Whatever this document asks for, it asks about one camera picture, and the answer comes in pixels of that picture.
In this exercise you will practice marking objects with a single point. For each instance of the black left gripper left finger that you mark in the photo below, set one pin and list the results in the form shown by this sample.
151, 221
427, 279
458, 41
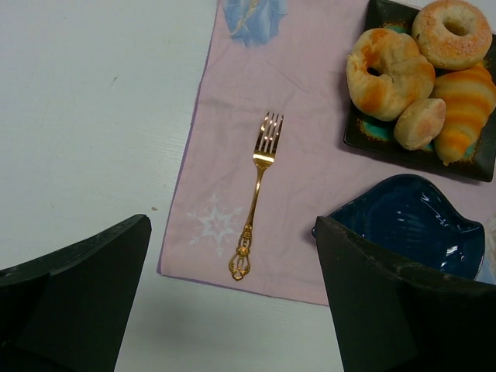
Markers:
68, 310

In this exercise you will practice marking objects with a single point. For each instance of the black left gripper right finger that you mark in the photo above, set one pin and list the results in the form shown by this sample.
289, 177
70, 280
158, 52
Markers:
394, 314

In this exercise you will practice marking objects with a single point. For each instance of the striped orange croissant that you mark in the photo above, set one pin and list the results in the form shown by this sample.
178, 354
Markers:
469, 95

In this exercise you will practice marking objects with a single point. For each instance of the curled croissant bread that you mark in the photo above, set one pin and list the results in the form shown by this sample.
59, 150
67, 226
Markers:
386, 72

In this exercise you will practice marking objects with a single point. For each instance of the blue shell-shaped dish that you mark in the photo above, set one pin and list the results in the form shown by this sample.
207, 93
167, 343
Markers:
410, 216

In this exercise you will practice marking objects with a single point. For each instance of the black square plate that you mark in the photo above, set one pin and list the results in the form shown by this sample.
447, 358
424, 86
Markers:
370, 134

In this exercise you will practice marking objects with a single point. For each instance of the small round bun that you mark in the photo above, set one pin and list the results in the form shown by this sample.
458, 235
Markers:
420, 123

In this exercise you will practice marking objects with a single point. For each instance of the pink cartoon placemat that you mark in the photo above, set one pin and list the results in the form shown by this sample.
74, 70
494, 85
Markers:
300, 73

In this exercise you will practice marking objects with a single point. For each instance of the gold ornate fork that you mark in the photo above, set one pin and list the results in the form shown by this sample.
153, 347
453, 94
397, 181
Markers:
264, 154

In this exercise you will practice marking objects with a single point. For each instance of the sugared ring donut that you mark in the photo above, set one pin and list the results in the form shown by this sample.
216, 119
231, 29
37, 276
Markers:
452, 35

